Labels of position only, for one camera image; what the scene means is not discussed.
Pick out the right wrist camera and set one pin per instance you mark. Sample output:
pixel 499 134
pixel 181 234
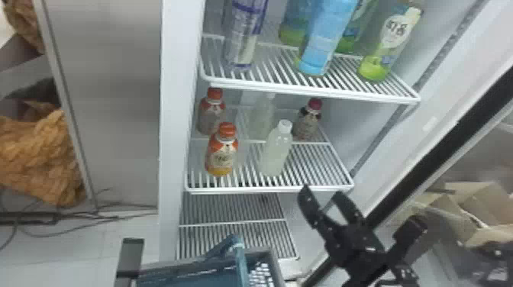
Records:
pixel 409 234

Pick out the brown bottle red cap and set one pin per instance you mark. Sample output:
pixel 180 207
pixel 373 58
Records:
pixel 306 124

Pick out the cardboard box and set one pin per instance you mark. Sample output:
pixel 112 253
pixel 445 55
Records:
pixel 473 212

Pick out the orange bottle red cap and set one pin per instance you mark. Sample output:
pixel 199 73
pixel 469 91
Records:
pixel 221 154
pixel 210 116

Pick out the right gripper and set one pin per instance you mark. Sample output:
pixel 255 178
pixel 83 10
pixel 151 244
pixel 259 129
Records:
pixel 356 250

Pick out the fridge door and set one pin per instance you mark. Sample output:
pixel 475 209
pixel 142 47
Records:
pixel 441 152

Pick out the clear bottle blue white label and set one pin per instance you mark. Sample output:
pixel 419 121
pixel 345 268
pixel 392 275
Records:
pixel 242 32

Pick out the green bottle white label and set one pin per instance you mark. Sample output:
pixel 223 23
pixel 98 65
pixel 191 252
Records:
pixel 386 40

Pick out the blue basket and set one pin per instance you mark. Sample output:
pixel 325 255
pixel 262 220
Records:
pixel 224 272

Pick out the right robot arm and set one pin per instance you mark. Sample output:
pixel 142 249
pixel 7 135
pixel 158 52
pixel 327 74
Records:
pixel 394 278

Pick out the white fridge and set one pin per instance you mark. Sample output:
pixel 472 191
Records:
pixel 120 100

